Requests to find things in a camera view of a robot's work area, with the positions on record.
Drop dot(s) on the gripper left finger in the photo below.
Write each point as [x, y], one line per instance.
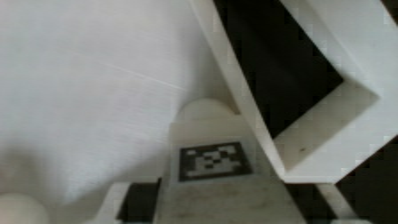
[138, 203]

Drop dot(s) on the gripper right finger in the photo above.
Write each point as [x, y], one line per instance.
[311, 203]

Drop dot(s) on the white leg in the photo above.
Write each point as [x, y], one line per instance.
[220, 188]

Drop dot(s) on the white U-shaped fence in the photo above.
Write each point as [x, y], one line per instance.
[350, 124]

